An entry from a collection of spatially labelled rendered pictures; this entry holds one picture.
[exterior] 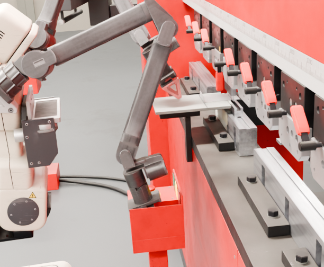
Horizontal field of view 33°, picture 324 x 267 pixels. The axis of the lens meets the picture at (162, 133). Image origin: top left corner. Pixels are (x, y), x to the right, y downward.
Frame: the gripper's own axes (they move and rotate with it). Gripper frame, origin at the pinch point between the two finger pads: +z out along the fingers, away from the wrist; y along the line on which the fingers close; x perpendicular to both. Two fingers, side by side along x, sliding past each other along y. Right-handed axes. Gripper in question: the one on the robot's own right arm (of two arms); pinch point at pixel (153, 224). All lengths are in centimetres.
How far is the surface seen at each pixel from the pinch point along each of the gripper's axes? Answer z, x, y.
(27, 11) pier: -18, 911, -158
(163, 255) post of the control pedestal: 13.2, 2.4, -1.0
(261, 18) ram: -53, -17, 45
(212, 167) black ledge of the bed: -8.8, 5.7, 23.1
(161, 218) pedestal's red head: -3.5, -4.6, 3.2
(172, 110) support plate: -23.4, 28.3, 17.8
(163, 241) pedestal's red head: 4.3, -4.6, 1.4
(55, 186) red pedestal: 53, 192, -70
